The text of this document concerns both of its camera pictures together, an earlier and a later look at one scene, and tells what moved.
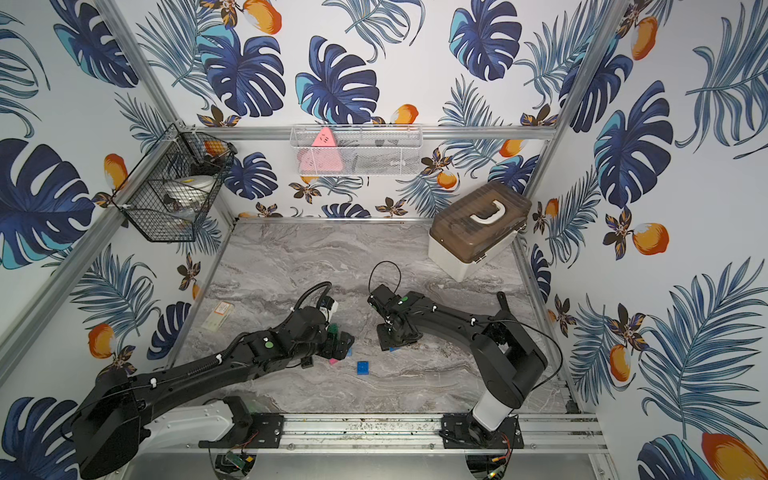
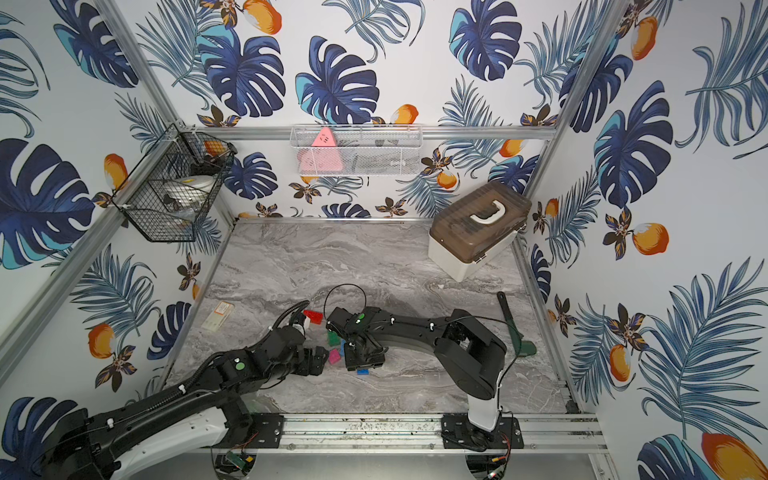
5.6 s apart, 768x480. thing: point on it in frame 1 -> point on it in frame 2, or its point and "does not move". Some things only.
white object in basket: [191, 191] does not move
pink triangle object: [323, 156] does not move
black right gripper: [387, 343] -> [374, 359]
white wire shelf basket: [361, 150] does not move
